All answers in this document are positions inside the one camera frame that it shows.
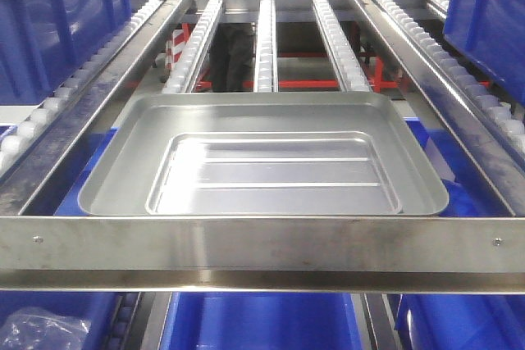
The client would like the blue bin upper left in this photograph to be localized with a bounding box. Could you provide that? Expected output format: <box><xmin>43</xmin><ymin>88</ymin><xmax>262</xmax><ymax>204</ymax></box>
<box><xmin>1</xmin><ymin>0</ymin><xmax>131</xmax><ymax>105</ymax></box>

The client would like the blue bin lower left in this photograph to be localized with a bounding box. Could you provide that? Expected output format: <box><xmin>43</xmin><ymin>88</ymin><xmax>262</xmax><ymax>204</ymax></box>
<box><xmin>1</xmin><ymin>291</ymin><xmax>121</xmax><ymax>349</ymax></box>

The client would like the right inner roller track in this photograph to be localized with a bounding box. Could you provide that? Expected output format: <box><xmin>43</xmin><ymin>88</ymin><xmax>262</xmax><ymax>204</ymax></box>
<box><xmin>313</xmin><ymin>0</ymin><xmax>372</xmax><ymax>92</ymax></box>

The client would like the left inner roller track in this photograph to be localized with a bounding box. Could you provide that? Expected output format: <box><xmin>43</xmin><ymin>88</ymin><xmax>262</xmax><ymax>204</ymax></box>
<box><xmin>162</xmin><ymin>0</ymin><xmax>223</xmax><ymax>94</ymax></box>

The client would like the far left roller track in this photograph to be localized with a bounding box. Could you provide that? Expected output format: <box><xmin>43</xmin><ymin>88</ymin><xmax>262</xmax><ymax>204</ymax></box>
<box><xmin>1</xmin><ymin>0</ymin><xmax>163</xmax><ymax>174</ymax></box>

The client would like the silver metal tray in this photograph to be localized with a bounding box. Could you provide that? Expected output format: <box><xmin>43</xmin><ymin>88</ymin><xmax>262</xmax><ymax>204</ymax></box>
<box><xmin>78</xmin><ymin>92</ymin><xmax>449</xmax><ymax>216</ymax></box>

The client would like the stainless steel rack frame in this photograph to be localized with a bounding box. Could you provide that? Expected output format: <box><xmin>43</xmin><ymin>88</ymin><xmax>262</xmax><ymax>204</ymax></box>
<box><xmin>1</xmin><ymin>0</ymin><xmax>524</xmax><ymax>293</ymax></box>

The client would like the middle roller track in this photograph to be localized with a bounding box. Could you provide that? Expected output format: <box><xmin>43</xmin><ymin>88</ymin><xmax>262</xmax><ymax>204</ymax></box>
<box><xmin>253</xmin><ymin>0</ymin><xmax>278</xmax><ymax>93</ymax></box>

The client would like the red floor frame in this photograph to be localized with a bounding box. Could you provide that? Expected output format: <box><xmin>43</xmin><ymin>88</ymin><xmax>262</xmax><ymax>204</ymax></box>
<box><xmin>125</xmin><ymin>21</ymin><xmax>399</xmax><ymax>93</ymax></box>

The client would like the clear plastic bag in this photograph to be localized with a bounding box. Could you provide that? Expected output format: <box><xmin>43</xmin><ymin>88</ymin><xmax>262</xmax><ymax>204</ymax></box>
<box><xmin>1</xmin><ymin>307</ymin><xmax>91</xmax><ymax>349</ymax></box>

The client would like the person in dark trousers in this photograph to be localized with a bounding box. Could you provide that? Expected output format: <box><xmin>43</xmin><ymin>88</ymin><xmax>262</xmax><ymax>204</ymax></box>
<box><xmin>209</xmin><ymin>23</ymin><xmax>254</xmax><ymax>93</ymax></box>

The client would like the blue bin lower right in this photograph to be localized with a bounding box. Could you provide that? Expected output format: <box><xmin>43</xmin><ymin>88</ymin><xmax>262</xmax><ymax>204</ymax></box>
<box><xmin>395</xmin><ymin>294</ymin><xmax>524</xmax><ymax>349</ymax></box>

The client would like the blue bin upper right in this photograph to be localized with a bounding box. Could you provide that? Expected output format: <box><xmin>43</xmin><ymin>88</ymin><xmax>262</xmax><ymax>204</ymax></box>
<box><xmin>444</xmin><ymin>0</ymin><xmax>524</xmax><ymax>103</ymax></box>

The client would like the blue bin lower centre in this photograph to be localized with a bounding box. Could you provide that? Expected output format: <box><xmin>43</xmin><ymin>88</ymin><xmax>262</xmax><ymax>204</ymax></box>
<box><xmin>160</xmin><ymin>292</ymin><xmax>362</xmax><ymax>349</ymax></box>

